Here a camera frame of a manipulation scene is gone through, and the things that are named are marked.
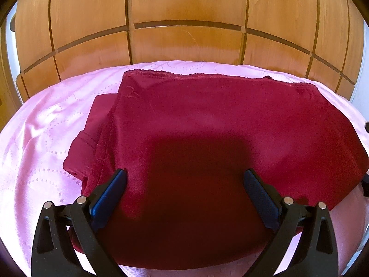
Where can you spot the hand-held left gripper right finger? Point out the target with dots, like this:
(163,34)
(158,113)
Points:
(259,197)

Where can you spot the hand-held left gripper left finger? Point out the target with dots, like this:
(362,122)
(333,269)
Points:
(109,197)

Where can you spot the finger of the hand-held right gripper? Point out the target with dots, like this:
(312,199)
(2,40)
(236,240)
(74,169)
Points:
(365,186)

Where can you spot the dark red long-sleeved shirt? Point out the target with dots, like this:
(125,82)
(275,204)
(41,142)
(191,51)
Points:
(201,121)

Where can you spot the pink bed sheet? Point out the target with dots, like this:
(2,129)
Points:
(37,150)

